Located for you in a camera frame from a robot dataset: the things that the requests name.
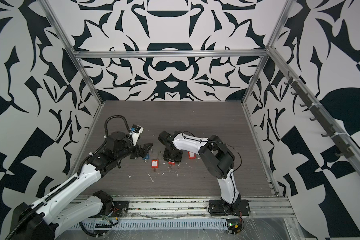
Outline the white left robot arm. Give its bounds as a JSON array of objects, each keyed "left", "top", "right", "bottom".
[{"left": 6, "top": 132, "right": 153, "bottom": 240}]

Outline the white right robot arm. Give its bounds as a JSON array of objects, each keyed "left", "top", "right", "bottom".
[{"left": 158, "top": 131, "right": 241, "bottom": 215}]

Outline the blue padlock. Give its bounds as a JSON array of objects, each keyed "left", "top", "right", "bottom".
[{"left": 143, "top": 153, "right": 150, "bottom": 162}]

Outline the black hook rack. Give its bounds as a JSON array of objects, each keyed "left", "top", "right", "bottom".
[{"left": 284, "top": 72, "right": 355, "bottom": 159}]

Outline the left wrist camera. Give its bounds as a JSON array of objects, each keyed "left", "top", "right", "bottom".
[{"left": 130, "top": 125, "right": 144, "bottom": 146}]

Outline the black corrugated cable conduit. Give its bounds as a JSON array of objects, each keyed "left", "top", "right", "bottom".
[{"left": 4, "top": 115, "right": 131, "bottom": 240}]

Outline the white slotted cable duct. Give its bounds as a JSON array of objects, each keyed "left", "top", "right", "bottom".
[{"left": 83, "top": 219, "right": 229, "bottom": 231}]

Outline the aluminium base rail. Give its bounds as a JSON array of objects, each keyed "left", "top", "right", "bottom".
[{"left": 113, "top": 196, "right": 296, "bottom": 219}]

